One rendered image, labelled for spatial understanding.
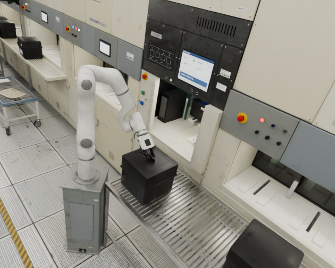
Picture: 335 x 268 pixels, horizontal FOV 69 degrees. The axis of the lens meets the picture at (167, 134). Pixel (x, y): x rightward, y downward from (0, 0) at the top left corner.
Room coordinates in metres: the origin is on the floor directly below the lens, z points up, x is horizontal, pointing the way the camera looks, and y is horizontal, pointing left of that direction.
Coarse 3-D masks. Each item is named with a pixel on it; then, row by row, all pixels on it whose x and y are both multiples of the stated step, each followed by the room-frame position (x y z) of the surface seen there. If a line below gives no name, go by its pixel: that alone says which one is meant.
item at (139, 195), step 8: (128, 176) 1.27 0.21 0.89; (128, 184) 1.26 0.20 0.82; (136, 184) 1.20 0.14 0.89; (160, 184) 1.24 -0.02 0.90; (168, 184) 1.30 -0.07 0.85; (136, 192) 1.20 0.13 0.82; (144, 192) 1.15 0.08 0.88; (152, 192) 1.19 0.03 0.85; (160, 192) 1.25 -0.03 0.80; (144, 200) 1.15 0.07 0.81; (152, 200) 1.20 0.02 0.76
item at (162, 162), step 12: (132, 156) 1.33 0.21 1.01; (144, 156) 1.35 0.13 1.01; (156, 156) 1.38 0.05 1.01; (168, 156) 1.41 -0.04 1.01; (132, 168) 1.23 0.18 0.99; (144, 168) 1.23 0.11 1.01; (156, 168) 1.25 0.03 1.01; (168, 168) 1.28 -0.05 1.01; (144, 180) 1.15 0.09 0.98; (156, 180) 1.20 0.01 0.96
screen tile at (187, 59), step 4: (184, 56) 1.77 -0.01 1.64; (188, 56) 1.74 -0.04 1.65; (184, 60) 1.76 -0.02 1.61; (188, 60) 1.74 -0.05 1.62; (192, 60) 1.71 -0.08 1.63; (184, 64) 1.76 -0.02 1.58; (192, 64) 1.71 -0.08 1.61; (184, 68) 1.75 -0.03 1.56; (188, 68) 1.73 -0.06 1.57; (192, 68) 1.70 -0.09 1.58; (188, 72) 1.72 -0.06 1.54; (192, 72) 1.70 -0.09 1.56
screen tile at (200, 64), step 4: (200, 64) 1.67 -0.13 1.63; (204, 64) 1.65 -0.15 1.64; (208, 64) 1.62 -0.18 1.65; (204, 68) 1.64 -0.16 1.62; (196, 72) 1.68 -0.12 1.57; (200, 72) 1.65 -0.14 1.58; (208, 72) 1.61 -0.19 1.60; (196, 76) 1.67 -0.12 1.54; (200, 76) 1.65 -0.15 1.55; (204, 76) 1.63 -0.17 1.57; (208, 76) 1.61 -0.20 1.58
